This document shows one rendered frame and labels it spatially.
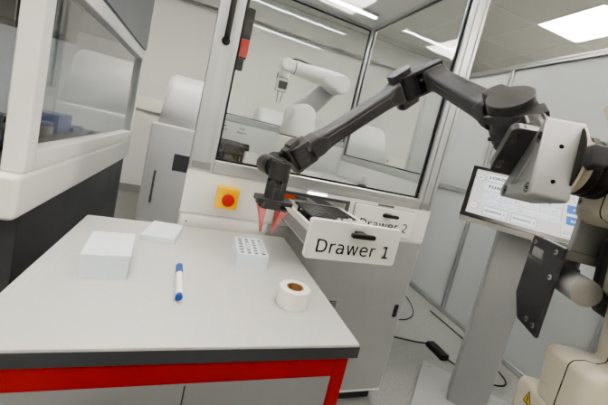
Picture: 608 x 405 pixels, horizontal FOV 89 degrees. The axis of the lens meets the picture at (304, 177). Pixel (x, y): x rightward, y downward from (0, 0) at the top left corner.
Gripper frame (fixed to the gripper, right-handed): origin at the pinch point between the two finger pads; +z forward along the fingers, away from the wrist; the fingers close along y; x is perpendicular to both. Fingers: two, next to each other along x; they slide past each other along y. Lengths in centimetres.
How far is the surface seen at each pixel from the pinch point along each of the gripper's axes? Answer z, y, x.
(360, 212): -4.1, -41.4, -26.0
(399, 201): -11, -59, -29
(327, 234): -3.6, -15.1, 7.8
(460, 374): 66, -116, -24
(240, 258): 7.0, 6.2, 5.3
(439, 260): 48, -187, -133
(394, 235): -5.9, -36.4, 6.4
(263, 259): 6.8, -0.1, 5.2
